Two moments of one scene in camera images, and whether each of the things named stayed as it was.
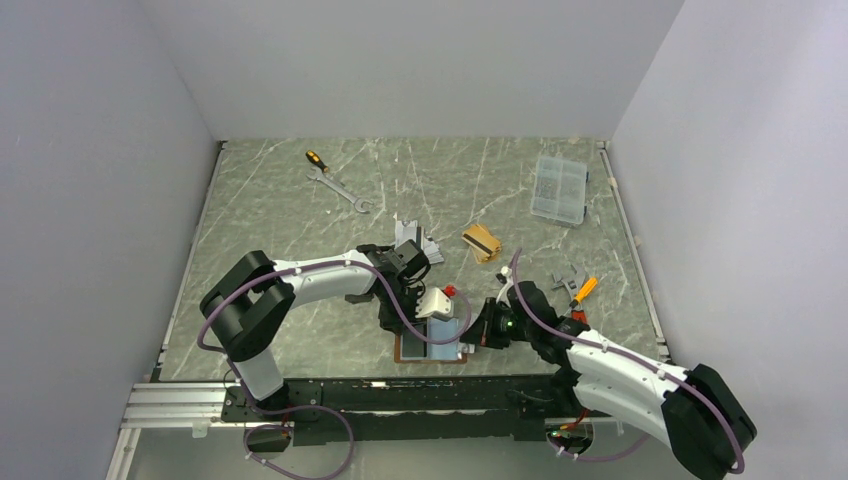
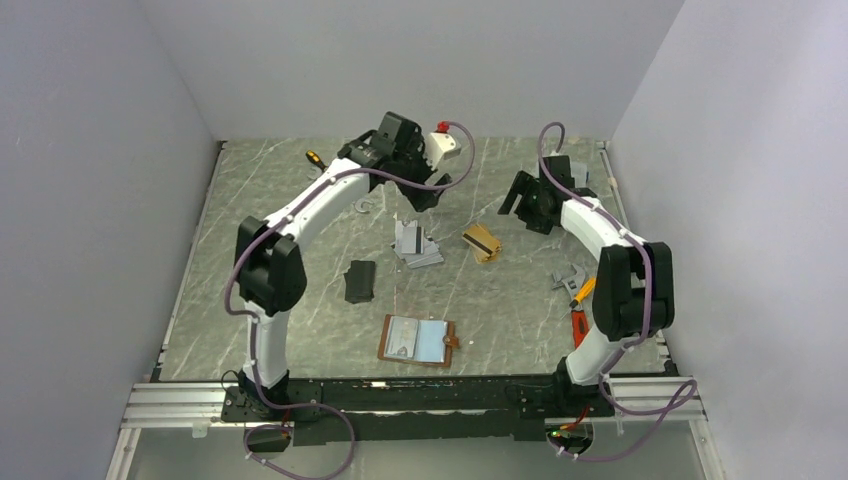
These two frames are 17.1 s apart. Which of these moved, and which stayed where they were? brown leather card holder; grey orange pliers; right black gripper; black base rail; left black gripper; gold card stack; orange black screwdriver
Moved: right black gripper; brown leather card holder; left black gripper
Stayed: gold card stack; black base rail; grey orange pliers; orange black screwdriver
